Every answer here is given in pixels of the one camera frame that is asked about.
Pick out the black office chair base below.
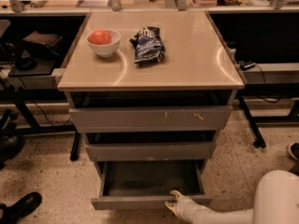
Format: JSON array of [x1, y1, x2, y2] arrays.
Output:
[[0, 109, 25, 170]]

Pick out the grey top drawer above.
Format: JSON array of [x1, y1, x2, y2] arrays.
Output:
[[69, 105, 232, 133]]

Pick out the black table leg right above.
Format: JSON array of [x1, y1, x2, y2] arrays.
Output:
[[238, 97, 266, 148]]

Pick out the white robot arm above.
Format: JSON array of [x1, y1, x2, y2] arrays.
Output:
[[165, 170, 299, 224]]

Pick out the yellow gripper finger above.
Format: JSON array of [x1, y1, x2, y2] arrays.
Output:
[[170, 190, 183, 201], [164, 202, 177, 215]]

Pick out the black table leg left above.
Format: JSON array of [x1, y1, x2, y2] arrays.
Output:
[[70, 132, 80, 161]]

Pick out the black power adapter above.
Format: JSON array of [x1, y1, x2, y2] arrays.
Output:
[[239, 61, 256, 71]]

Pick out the grey middle drawer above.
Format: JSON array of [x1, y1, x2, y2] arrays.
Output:
[[85, 142, 216, 161]]

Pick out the black shoe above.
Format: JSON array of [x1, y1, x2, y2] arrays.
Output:
[[0, 192, 42, 224]]

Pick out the red apple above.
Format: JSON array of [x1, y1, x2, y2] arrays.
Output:
[[89, 30, 112, 45]]

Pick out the grey bottom drawer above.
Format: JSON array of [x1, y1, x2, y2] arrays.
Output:
[[91, 160, 212, 210]]

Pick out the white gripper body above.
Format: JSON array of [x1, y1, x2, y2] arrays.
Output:
[[174, 195, 207, 224]]

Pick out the grey drawer cabinet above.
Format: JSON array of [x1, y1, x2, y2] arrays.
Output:
[[56, 9, 246, 173]]

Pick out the white ceramic bowl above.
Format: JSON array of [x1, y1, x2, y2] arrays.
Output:
[[86, 29, 121, 57]]

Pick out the grey drawer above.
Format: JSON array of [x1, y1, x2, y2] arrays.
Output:
[[85, 142, 216, 161], [69, 105, 232, 133], [91, 160, 212, 210]]

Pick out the black table leg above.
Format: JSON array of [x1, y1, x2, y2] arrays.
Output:
[[238, 97, 266, 148], [70, 132, 80, 161]]

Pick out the blue chip bag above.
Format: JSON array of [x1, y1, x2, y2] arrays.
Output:
[[130, 26, 165, 63]]

